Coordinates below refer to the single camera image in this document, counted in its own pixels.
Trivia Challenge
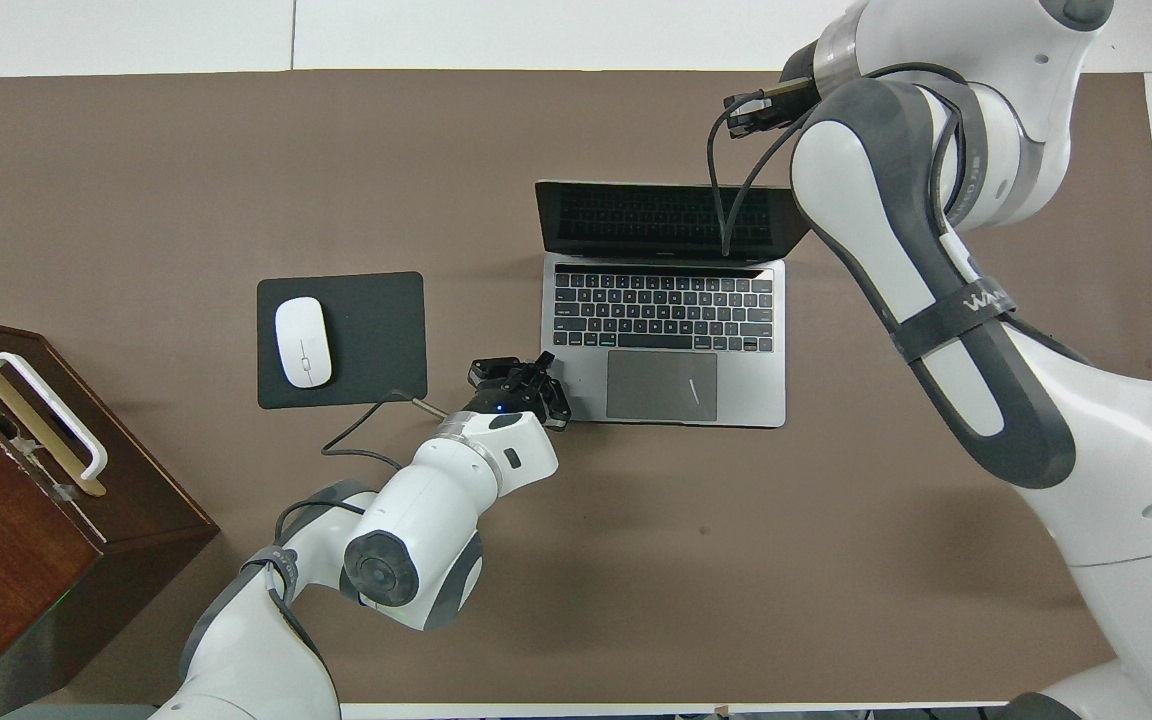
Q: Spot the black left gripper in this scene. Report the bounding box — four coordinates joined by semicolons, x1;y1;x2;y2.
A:
456;351;573;432

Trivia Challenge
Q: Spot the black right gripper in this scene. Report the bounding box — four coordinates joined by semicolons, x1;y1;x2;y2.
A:
723;78;821;138

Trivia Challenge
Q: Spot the silver grey laptop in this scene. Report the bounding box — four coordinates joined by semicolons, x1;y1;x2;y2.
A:
534;180;813;429

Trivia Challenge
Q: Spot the black mouse pad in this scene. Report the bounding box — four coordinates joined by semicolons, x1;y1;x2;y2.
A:
256;271;429;410

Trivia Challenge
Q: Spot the white computer mouse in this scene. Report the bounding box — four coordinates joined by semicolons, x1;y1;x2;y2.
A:
274;297;333;390

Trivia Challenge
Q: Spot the brown table mat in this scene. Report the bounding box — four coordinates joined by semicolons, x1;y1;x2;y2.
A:
0;69;1152;706

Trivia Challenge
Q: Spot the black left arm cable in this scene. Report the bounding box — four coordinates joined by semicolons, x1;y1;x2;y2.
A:
266;390;462;641

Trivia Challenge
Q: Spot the white box handle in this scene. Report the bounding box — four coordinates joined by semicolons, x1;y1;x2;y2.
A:
0;352;109;482

